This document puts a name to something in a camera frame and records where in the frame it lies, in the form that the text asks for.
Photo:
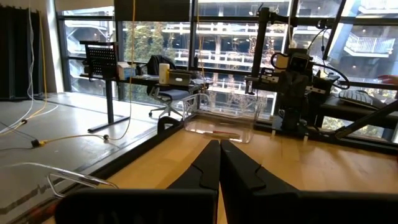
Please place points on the black side desk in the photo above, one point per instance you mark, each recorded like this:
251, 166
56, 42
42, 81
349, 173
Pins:
342, 115

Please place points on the grey box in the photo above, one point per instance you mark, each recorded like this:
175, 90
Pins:
180, 78

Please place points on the black bar bracket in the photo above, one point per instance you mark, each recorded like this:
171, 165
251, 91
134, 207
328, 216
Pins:
169, 123

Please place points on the black perforated panel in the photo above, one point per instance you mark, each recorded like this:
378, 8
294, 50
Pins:
101, 60

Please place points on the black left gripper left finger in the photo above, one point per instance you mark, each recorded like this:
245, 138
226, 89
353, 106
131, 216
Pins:
186, 205

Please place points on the dark office chair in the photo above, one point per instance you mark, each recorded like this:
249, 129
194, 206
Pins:
174, 93

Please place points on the person's hand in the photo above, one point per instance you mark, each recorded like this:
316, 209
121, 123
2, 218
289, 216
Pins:
390, 79

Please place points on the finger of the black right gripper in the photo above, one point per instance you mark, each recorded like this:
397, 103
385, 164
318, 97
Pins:
301, 93
289, 93

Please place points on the pale blue box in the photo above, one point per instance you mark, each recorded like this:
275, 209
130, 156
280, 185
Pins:
126, 71

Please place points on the black standing desk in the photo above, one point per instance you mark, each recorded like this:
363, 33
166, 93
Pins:
109, 102

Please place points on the black keyboard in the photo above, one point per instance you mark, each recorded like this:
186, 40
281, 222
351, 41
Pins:
360, 98

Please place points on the black window blind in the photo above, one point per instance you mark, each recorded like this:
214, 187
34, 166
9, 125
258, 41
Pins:
155, 9

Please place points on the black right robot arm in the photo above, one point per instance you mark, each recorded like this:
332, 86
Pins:
290, 119

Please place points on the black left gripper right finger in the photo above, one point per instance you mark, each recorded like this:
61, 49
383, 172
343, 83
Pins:
264, 205

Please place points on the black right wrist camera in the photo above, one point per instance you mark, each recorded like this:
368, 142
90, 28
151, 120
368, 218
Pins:
299, 62

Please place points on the black curtain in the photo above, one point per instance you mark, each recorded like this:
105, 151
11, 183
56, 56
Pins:
15, 53

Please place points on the red crayon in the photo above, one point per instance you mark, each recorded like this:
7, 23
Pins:
222, 133

